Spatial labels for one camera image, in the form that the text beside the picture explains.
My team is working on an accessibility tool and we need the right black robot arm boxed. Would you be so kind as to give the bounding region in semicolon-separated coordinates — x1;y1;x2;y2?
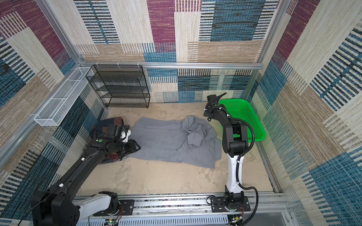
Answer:
204;93;255;211

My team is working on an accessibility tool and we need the aluminium back rail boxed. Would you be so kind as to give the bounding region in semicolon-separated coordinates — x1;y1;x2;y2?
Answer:
80;61;262;70

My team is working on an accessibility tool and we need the grey long sleeve shirt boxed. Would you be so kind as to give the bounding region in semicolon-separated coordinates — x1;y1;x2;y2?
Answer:
130;116;222;169

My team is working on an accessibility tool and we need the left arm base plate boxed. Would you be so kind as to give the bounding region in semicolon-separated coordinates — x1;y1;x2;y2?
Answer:
115;200;135;217

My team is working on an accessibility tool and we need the green plastic basket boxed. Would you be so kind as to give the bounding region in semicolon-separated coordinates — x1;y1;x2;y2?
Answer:
219;99;266;142

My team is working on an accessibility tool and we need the folded plaid flannel shirt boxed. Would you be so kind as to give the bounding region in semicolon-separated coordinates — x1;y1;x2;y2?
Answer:
89;117;124;164

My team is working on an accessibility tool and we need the aluminium rail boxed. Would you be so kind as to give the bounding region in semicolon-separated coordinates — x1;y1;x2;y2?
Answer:
53;193;289;218
80;61;262;70

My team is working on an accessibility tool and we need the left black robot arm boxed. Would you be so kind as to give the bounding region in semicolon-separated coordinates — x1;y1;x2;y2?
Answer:
31;125;141;226

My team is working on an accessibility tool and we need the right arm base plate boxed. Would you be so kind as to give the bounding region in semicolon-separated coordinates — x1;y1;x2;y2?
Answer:
207;196;251;212

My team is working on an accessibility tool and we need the white wire mesh tray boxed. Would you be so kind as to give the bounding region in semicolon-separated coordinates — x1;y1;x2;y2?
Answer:
34;67;91;127

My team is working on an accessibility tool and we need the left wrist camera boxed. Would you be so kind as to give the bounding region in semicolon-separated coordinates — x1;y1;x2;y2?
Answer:
120;129;131;143

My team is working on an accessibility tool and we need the aluminium front rail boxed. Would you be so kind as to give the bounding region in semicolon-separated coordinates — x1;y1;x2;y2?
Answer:
53;193;289;218

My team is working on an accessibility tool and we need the black wire shelf rack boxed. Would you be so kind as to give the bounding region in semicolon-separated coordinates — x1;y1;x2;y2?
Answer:
86;65;150;108

